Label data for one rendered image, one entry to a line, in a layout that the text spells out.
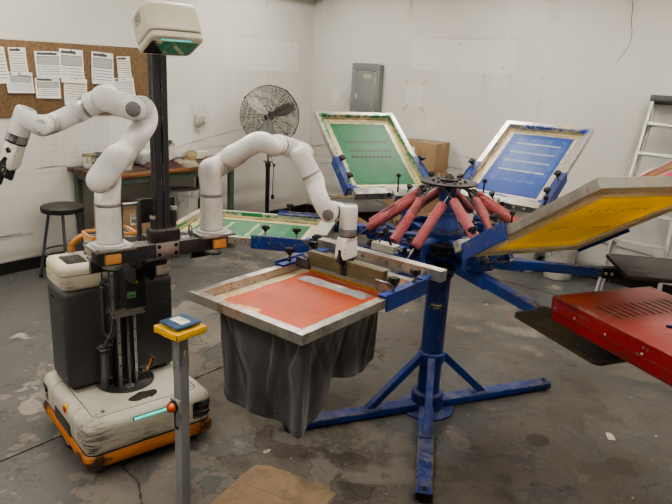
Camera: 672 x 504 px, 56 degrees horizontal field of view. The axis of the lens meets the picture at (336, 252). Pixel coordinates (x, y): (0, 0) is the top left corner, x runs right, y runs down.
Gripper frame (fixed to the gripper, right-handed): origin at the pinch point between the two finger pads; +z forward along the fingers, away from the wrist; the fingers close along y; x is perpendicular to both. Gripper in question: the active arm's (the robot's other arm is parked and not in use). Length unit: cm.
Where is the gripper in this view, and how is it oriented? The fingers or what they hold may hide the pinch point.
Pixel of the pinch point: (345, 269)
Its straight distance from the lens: 266.9
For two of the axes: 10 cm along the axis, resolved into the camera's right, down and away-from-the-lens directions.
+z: -0.4, 9.6, 2.8
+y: -6.3, 1.9, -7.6
